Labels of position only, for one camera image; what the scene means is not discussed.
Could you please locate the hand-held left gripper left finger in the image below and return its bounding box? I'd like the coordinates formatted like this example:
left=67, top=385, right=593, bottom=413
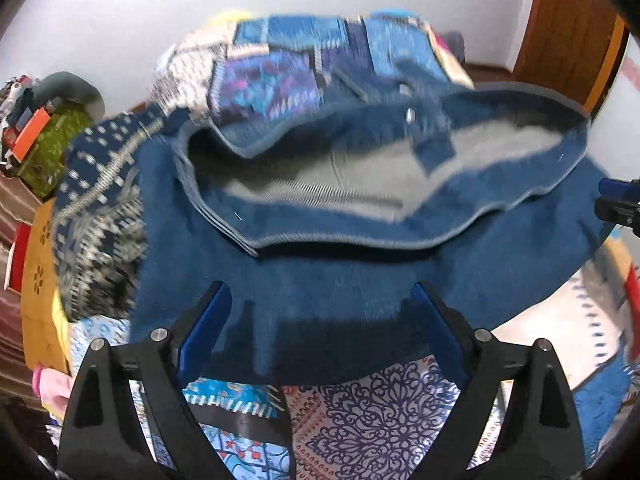
left=57, top=280, right=233, bottom=480

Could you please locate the orange box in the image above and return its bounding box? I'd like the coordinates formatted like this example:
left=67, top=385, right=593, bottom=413
left=12, top=107, right=52, bottom=161

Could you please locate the patchwork bedspread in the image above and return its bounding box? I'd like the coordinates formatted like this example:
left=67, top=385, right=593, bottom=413
left=65, top=7, right=640, bottom=480

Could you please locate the green patterned bag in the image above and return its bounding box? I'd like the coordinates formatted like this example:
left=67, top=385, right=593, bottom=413
left=17, top=110, right=95, bottom=198

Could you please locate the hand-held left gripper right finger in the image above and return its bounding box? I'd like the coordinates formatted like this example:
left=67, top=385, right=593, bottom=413
left=410, top=280, right=586, bottom=480

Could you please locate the yellow wooden folding table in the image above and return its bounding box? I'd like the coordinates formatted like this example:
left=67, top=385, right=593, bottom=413
left=20, top=199, right=71, bottom=376

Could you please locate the yellow round object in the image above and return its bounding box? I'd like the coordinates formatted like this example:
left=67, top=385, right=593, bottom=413
left=212, top=8, right=256, bottom=27

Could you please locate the blue denim jacket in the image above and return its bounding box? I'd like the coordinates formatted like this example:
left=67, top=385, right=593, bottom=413
left=131, top=80, right=618, bottom=386

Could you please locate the brown wooden door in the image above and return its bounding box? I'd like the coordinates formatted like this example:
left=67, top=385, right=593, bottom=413
left=514, top=0, right=628, bottom=111

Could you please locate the white sliding wardrobe door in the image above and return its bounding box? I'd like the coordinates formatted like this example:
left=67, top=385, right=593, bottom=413
left=617, top=25, right=640, bottom=121

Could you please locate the grey backpack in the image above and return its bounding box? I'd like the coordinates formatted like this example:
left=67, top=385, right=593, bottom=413
left=440, top=30, right=467, bottom=63

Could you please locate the navy patterned garment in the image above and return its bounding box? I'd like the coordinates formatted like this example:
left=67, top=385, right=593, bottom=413
left=52, top=110, right=151, bottom=321

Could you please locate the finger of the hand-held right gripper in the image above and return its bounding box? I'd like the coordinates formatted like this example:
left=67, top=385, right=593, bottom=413
left=595, top=178, right=640, bottom=236

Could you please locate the pink cloth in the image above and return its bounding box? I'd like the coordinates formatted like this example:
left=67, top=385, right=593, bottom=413
left=32, top=365, right=71, bottom=413

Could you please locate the red box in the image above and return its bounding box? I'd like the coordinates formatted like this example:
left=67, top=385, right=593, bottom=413
left=4, top=222, right=33, bottom=291

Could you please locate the striped brown curtain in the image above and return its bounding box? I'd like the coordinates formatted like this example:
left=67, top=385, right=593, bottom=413
left=0, top=175, right=32, bottom=371

